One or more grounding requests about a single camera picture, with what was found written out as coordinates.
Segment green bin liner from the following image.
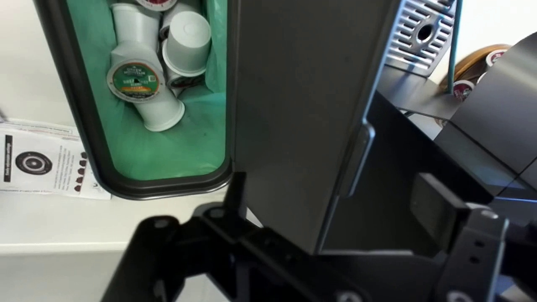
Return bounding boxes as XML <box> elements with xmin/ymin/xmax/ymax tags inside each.
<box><xmin>66</xmin><ymin>0</ymin><xmax>230</xmax><ymax>184</ymax></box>

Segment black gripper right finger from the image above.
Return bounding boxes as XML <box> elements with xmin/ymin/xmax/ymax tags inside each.
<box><xmin>410</xmin><ymin>172</ymin><xmax>512</xmax><ymax>302</ymax></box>

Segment black coffee machine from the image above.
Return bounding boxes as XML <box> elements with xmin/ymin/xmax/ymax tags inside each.
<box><xmin>321</xmin><ymin>0</ymin><xmax>537</xmax><ymax>257</ymax></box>

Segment plain white k-cup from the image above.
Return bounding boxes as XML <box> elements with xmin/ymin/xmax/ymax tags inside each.
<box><xmin>109</xmin><ymin>0</ymin><xmax>165</xmax><ymax>66</ymax></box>
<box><xmin>160</xmin><ymin>9</ymin><xmax>215</xmax><ymax>81</ymax></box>

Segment white printed paper sheet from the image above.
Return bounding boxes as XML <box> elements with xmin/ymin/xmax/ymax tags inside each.
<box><xmin>0</xmin><ymin>118</ymin><xmax>113</xmax><ymax>202</ymax></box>

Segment red lid k-cup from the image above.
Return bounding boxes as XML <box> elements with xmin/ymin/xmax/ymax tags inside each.
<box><xmin>450</xmin><ymin>80</ymin><xmax>478</xmax><ymax>105</ymax></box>
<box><xmin>483</xmin><ymin>46</ymin><xmax>512</xmax><ymax>71</ymax></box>
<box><xmin>134</xmin><ymin>0</ymin><xmax>181</xmax><ymax>14</ymax></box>

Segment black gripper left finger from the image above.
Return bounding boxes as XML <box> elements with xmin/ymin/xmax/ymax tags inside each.
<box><xmin>99</xmin><ymin>170</ymin><xmax>265</xmax><ymax>302</ymax></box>

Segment brown k-cup basket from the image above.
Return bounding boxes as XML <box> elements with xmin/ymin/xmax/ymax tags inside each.
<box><xmin>436</xmin><ymin>43</ymin><xmax>514</xmax><ymax>105</ymax></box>

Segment dark grey bin lid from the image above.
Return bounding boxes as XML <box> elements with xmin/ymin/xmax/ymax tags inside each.
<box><xmin>225</xmin><ymin>0</ymin><xmax>406</xmax><ymax>257</ymax></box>

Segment stainless steel recycling bin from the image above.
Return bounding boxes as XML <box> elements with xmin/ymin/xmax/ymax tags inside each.
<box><xmin>32</xmin><ymin>0</ymin><xmax>235</xmax><ymax>202</ymax></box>

